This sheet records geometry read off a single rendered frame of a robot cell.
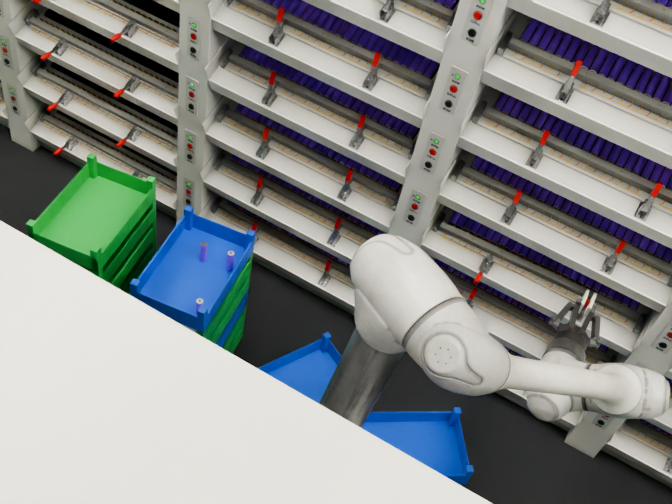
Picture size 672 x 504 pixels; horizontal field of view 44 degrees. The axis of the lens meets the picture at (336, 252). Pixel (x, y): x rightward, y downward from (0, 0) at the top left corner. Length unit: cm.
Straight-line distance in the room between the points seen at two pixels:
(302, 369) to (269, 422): 208
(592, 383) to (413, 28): 86
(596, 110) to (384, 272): 68
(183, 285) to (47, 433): 173
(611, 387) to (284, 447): 133
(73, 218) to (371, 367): 108
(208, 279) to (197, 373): 172
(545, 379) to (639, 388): 26
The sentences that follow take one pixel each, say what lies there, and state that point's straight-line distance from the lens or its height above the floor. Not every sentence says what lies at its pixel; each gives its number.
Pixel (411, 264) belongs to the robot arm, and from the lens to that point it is 140.
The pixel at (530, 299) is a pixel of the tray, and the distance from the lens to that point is 224.
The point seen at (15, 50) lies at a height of 43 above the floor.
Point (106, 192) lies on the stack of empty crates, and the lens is 238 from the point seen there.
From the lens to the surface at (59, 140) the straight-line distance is 299.
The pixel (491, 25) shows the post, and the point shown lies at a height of 117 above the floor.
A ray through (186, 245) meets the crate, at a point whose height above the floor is 40.
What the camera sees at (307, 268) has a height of 11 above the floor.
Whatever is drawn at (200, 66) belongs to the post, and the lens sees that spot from 231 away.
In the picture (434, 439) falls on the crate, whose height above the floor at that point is 0.
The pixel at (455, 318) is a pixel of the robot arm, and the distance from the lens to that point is 135.
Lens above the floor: 211
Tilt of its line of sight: 49 degrees down
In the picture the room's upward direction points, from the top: 14 degrees clockwise
